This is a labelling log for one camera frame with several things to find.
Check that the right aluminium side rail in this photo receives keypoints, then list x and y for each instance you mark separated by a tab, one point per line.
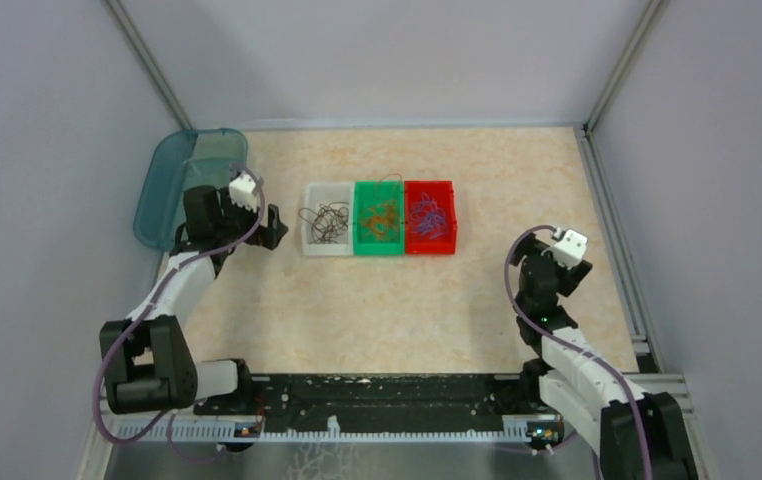
620	258

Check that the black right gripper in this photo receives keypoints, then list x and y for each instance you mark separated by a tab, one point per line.
569	279

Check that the white plastic bin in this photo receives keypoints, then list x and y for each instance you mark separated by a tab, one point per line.
326	219

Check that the aluminium frame post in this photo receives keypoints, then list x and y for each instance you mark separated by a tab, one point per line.
148	62
650	17

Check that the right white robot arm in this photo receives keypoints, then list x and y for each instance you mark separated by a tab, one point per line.
633	432

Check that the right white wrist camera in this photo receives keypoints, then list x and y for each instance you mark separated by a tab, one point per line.
568	248

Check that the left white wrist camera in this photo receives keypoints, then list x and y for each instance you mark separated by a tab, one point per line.
245	189

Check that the red plastic bin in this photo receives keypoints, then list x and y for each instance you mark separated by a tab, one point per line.
430	218

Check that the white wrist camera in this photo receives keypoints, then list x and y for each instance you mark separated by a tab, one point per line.
568	248
245	189

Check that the green plastic bin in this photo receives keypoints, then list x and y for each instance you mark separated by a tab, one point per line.
378	218

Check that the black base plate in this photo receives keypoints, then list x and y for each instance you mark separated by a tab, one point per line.
422	404

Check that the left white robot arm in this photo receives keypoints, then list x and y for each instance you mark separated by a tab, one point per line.
147	365

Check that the right aluminium frame post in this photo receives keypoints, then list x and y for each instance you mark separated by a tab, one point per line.
650	17

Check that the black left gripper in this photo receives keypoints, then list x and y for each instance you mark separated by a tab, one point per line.
269	237

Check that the teal translucent plastic tray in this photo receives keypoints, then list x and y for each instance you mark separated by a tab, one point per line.
183	160

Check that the left aluminium frame post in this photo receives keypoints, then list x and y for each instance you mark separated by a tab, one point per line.
148	62

